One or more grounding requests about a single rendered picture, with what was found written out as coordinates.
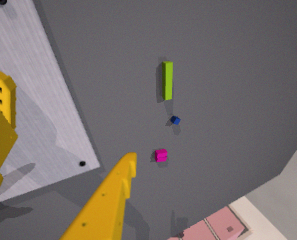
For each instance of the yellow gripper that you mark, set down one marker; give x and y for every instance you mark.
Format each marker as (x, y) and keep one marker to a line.
(101, 218)

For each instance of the magenta block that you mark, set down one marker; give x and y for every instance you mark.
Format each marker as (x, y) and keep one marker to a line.
(160, 159)
(160, 153)

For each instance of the lime green rod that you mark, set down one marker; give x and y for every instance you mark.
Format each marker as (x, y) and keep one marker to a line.
(167, 69)

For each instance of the small blue cube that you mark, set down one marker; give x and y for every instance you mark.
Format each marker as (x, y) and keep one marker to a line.
(175, 120)

